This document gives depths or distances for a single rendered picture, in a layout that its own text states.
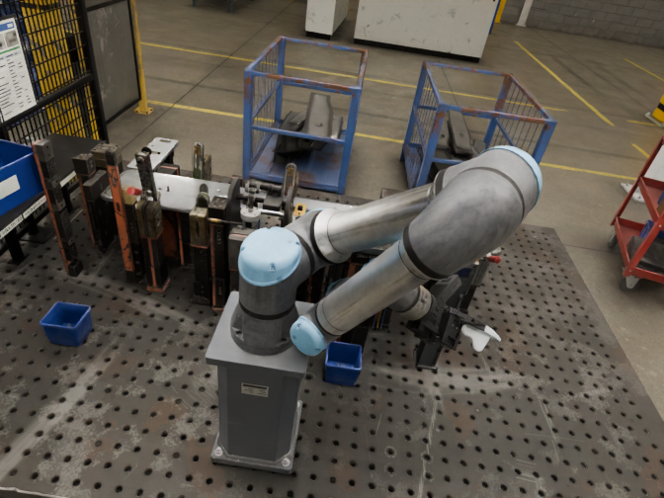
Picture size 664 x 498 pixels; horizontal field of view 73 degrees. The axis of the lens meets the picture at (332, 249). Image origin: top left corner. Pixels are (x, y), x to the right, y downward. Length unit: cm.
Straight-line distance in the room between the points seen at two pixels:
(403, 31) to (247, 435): 857
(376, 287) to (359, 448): 71
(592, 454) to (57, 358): 158
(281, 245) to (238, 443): 55
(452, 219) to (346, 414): 88
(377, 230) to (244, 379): 43
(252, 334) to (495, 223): 53
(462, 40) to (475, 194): 883
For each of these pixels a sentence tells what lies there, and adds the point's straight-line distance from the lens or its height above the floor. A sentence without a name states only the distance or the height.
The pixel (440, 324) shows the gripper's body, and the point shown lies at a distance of 101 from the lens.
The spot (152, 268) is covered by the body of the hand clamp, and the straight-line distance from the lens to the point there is 166.
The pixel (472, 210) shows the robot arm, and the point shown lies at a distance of 61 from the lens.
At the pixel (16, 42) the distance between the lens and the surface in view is 196.
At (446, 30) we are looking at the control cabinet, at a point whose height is 47.
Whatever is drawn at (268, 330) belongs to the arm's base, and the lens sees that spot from 93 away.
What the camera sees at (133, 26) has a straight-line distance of 494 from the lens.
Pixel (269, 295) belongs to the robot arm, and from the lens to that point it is 87.
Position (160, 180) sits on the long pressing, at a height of 100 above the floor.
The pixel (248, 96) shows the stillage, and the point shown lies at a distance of 335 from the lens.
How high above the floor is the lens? 184
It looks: 36 degrees down
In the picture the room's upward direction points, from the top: 9 degrees clockwise
